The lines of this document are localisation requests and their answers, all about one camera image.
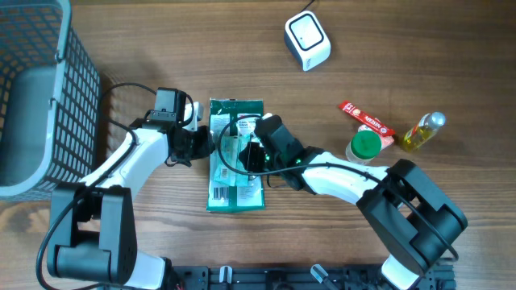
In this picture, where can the white barcode scanner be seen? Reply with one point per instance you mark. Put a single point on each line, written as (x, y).
(306, 40)

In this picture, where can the green lidded cup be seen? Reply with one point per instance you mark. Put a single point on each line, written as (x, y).
(364, 147)

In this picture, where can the grey plastic mesh basket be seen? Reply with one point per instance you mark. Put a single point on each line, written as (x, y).
(50, 91)

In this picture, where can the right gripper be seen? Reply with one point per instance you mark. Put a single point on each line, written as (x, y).
(251, 163)

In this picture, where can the red tissue pack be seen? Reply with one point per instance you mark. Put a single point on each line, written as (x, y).
(386, 141)

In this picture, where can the red coffee stick sachet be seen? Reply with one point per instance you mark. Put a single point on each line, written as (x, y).
(361, 116)

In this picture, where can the green sponge package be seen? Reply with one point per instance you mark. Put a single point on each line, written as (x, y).
(234, 118)

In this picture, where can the teal snack packet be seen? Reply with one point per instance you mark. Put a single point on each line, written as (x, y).
(231, 147)

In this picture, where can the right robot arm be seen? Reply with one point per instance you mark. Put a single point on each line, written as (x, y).
(416, 221)

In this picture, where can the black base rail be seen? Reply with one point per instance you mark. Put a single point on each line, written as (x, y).
(357, 276)

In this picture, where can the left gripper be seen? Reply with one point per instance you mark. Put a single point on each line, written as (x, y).
(204, 143)

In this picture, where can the yellow dish soap bottle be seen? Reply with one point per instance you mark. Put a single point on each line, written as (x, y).
(424, 130)

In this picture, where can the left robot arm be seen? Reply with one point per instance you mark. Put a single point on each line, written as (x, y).
(91, 236)

